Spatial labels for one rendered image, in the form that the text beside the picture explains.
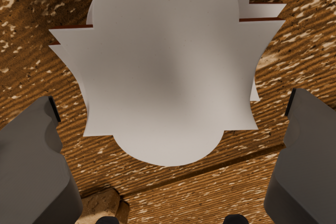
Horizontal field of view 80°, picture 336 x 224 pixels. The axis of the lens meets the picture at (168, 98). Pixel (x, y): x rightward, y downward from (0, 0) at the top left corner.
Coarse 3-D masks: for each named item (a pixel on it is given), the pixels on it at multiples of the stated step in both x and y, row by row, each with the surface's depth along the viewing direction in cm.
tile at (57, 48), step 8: (88, 16) 11; (56, 48) 12; (64, 56) 12; (72, 64) 12; (72, 72) 12; (80, 80) 13; (80, 88) 13; (88, 104) 14; (88, 112) 14; (120, 144) 15; (128, 152) 16
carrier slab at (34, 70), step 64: (0, 0) 13; (64, 0) 13; (256, 0) 13; (320, 0) 13; (0, 64) 15; (64, 64) 15; (320, 64) 15; (0, 128) 18; (64, 128) 18; (128, 192) 23
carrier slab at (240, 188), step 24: (216, 168) 21; (240, 168) 21; (264, 168) 21; (144, 192) 23; (168, 192) 23; (192, 192) 23; (216, 192) 23; (240, 192) 23; (264, 192) 23; (144, 216) 26; (168, 216) 26; (192, 216) 26; (216, 216) 26; (264, 216) 26
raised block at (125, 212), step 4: (120, 204) 24; (124, 204) 24; (120, 208) 23; (124, 208) 23; (128, 208) 24; (116, 212) 23; (120, 212) 23; (124, 212) 23; (128, 212) 24; (116, 216) 22; (120, 216) 22; (124, 216) 23; (120, 220) 22; (124, 220) 23
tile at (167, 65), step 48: (96, 0) 9; (144, 0) 9; (192, 0) 9; (96, 48) 11; (144, 48) 11; (192, 48) 11; (240, 48) 11; (96, 96) 12; (144, 96) 12; (192, 96) 12; (240, 96) 12; (144, 144) 14; (192, 144) 14
